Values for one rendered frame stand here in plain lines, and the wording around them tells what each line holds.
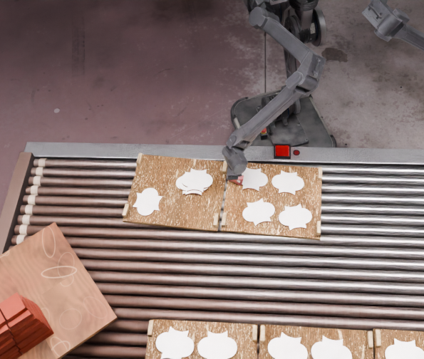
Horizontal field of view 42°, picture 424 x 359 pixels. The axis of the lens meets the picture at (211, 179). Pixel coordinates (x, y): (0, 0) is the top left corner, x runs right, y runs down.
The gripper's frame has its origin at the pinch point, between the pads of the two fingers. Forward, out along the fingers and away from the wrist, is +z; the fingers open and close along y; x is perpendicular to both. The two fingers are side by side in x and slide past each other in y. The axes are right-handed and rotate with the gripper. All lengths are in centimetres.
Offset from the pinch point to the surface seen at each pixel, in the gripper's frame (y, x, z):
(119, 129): 96, 114, 67
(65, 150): 11, 82, -17
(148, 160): 6.7, 41.6, -9.1
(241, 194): -7.6, -0.5, 1.9
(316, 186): -1.0, -31.7, 9.7
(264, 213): -16.7, -11.0, 3.9
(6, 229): -34, 94, -23
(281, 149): 17.7, -16.0, 6.0
